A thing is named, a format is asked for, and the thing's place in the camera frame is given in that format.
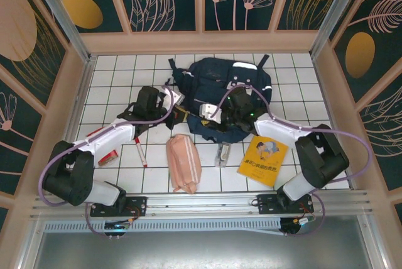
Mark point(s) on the clear plastic supply case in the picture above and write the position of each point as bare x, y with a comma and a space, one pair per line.
222, 155

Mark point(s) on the pink pencil case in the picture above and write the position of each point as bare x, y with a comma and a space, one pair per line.
183, 162

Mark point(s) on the navy blue backpack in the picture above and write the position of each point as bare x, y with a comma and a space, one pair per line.
213, 74

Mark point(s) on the red and white marker pen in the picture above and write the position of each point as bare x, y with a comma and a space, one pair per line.
141, 154

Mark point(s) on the yellow book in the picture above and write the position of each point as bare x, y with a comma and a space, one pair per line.
260, 162

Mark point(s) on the small red box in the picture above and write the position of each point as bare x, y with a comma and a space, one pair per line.
108, 158

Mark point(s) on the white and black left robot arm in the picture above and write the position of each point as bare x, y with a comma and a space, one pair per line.
69, 174

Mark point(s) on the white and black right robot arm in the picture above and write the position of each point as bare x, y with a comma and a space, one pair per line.
323, 156

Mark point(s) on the black connector box with LED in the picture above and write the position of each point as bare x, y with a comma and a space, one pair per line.
117, 228
295, 226

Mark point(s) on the grey metal sheet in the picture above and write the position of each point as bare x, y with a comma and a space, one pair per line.
201, 253

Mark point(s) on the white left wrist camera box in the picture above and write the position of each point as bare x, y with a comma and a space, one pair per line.
174, 97

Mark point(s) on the aluminium mounting rail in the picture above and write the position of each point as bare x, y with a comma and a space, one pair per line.
201, 206

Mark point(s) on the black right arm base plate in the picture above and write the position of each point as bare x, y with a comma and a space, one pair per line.
267, 203

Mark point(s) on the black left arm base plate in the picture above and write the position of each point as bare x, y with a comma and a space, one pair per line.
135, 206

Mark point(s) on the aluminium frame post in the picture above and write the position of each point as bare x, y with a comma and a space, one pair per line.
336, 8
63, 20

